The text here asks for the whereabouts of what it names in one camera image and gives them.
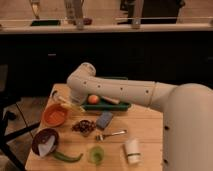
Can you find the yellow banana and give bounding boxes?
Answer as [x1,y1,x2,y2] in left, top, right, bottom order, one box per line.
[58,100,85,112]

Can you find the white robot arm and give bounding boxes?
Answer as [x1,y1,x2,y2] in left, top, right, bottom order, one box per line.
[67,62,213,171]

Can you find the orange red bowl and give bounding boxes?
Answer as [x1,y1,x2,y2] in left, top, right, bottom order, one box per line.
[42,103,68,127]

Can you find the dark maroon bowl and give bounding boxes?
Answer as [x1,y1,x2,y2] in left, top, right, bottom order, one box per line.
[32,128,59,157]

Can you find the brown block in tray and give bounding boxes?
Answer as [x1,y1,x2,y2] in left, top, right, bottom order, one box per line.
[101,96,119,105]

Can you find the green plastic tray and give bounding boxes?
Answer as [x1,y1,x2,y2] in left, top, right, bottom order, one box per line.
[79,76,132,112]

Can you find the orange fruit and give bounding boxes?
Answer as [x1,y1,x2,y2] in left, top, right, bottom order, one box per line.
[87,95,100,105]

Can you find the blue sponge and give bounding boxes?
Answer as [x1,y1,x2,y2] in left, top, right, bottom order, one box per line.
[96,111,113,129]

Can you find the bunch of dark grapes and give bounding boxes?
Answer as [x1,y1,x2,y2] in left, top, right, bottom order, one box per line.
[71,120,96,136]

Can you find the silver fork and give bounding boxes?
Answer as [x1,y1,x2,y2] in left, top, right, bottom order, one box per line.
[95,130,127,141]

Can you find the white cylindrical cup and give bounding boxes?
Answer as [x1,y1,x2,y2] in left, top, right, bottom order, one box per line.
[124,138,141,164]

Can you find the green chili pepper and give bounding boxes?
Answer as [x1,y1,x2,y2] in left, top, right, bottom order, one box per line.
[53,151,83,163]

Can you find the white paper napkin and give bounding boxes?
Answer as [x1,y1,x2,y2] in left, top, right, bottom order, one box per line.
[38,136,55,157]

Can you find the black office chair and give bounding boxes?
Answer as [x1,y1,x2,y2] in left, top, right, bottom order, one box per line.
[0,64,39,171]

